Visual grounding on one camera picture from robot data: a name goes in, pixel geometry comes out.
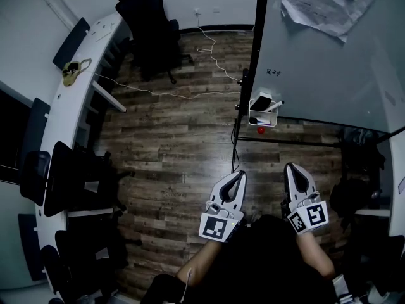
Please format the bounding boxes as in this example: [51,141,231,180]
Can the person's left forearm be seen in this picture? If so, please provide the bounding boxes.
[176,237,224,286]

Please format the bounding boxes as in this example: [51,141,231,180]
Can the yellowish cloth bag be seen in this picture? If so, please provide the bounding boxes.
[61,58,93,87]

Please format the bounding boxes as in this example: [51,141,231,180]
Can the long white cable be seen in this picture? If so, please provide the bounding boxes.
[85,26,243,100]

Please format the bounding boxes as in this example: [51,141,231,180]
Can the person's right forearm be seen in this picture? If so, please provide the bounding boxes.
[296,231,336,280]

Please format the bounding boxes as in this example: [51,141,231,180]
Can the dark desk divider panel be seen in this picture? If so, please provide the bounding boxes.
[18,97,51,170]
[52,16,92,71]

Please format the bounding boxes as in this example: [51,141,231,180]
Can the white whiteboard box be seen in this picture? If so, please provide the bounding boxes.
[248,89,279,127]

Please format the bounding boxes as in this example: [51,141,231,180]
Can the dark window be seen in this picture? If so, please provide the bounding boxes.
[0,87,33,183]

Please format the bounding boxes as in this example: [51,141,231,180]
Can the black whiteboard stand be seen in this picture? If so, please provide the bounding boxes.
[232,0,405,174]

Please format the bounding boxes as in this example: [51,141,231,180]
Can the thin white wrist cable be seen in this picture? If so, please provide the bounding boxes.
[180,267,194,304]

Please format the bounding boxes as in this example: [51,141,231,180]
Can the glass whiteboard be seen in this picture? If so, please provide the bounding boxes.
[249,0,405,136]

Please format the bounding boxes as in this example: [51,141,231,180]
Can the white marker pen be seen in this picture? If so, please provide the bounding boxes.
[264,99,285,113]

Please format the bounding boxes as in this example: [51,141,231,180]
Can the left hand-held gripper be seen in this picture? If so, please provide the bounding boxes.
[198,170,247,244]

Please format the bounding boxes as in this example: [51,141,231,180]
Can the white curved desk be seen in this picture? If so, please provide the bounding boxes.
[34,11,134,300]

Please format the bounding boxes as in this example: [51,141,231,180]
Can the crumpled paper sheets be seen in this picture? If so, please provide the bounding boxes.
[280,0,382,43]

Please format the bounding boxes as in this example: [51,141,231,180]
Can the white shoe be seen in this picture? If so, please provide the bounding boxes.
[332,273,393,304]

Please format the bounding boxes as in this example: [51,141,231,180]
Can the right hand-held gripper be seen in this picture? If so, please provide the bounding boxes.
[282,162,330,236]

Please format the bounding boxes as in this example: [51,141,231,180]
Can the person's black clothing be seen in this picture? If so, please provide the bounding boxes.
[147,213,337,304]

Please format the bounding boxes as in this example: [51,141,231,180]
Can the black office chair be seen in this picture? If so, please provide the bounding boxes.
[19,141,137,218]
[115,0,194,85]
[40,212,143,304]

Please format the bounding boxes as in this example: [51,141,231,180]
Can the black bag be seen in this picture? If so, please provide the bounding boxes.
[328,127,387,221]

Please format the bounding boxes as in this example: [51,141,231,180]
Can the black and white eraser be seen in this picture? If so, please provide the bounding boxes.
[250,90,273,112]

